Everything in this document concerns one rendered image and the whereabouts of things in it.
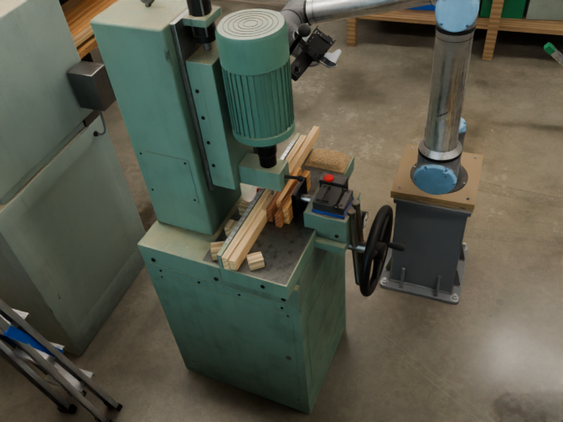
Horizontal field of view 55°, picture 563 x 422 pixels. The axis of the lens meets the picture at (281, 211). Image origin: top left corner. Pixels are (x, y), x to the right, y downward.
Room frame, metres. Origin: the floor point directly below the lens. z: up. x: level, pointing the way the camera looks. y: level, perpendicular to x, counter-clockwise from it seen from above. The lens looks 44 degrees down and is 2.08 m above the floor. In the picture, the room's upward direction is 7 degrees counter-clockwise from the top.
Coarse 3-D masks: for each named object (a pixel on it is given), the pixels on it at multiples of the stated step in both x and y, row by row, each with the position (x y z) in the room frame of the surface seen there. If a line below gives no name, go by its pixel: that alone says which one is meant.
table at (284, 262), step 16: (352, 160) 1.44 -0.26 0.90; (320, 176) 1.37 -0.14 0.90; (304, 208) 1.22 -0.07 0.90; (272, 224) 1.17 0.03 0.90; (288, 224) 1.16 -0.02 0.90; (256, 240) 1.11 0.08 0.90; (272, 240) 1.10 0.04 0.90; (288, 240) 1.09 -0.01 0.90; (304, 240) 1.09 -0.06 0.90; (320, 240) 1.11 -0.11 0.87; (272, 256) 1.04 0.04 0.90; (288, 256) 1.03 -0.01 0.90; (304, 256) 1.04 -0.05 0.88; (224, 272) 1.02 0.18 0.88; (240, 272) 0.99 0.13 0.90; (256, 272) 0.99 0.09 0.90; (272, 272) 0.98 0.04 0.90; (288, 272) 0.97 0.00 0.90; (256, 288) 0.97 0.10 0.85; (272, 288) 0.94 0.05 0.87; (288, 288) 0.93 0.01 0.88
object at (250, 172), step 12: (252, 156) 1.30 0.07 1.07; (240, 168) 1.26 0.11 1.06; (252, 168) 1.24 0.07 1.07; (264, 168) 1.23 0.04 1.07; (276, 168) 1.23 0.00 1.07; (288, 168) 1.26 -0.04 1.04; (240, 180) 1.26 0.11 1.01; (252, 180) 1.24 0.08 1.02; (264, 180) 1.22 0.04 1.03; (276, 180) 1.20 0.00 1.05
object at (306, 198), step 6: (306, 180) 1.26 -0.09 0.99; (300, 186) 1.22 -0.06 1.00; (306, 186) 1.26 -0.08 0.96; (294, 192) 1.20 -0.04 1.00; (300, 192) 1.21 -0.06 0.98; (306, 192) 1.25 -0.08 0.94; (294, 198) 1.18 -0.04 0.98; (300, 198) 1.21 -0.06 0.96; (306, 198) 1.21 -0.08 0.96; (312, 198) 1.20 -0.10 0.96; (294, 204) 1.19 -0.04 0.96; (300, 204) 1.21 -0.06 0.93; (294, 210) 1.19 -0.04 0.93; (300, 210) 1.21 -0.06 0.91; (294, 216) 1.19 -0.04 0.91
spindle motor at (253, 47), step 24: (240, 24) 1.25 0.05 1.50; (264, 24) 1.24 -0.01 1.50; (240, 48) 1.17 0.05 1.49; (264, 48) 1.17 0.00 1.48; (288, 48) 1.23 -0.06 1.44; (240, 72) 1.17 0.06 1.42; (264, 72) 1.17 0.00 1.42; (288, 72) 1.22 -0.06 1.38; (240, 96) 1.18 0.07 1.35; (264, 96) 1.17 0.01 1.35; (288, 96) 1.22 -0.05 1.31; (240, 120) 1.19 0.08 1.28; (264, 120) 1.17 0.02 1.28; (288, 120) 1.21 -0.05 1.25; (264, 144) 1.17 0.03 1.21
